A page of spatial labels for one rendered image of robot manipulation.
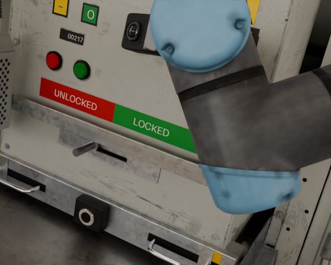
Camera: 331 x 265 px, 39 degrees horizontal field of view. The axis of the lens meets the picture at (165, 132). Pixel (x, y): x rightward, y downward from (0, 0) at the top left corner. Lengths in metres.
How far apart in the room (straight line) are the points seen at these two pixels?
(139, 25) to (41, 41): 0.33
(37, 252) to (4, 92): 0.28
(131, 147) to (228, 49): 0.43
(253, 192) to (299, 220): 0.59
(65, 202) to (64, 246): 0.09
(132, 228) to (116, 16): 0.36
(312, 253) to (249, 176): 0.63
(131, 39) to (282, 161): 0.28
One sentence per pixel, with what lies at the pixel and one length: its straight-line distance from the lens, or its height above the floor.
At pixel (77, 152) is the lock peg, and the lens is 0.80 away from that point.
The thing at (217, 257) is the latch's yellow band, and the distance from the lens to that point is 0.79.
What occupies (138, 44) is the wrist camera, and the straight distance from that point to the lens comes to 0.57.
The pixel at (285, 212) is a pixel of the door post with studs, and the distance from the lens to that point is 0.96.
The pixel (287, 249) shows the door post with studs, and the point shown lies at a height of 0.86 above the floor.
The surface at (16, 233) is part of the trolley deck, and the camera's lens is 0.89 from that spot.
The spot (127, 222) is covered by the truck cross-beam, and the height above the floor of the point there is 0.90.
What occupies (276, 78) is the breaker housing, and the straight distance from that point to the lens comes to 0.70.
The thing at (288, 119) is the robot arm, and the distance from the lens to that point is 0.37.
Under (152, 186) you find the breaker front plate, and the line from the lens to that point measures 0.80.
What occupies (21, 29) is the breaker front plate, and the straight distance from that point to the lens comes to 0.90.
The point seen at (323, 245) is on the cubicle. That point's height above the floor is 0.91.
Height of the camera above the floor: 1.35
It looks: 20 degrees down
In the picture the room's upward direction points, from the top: 12 degrees clockwise
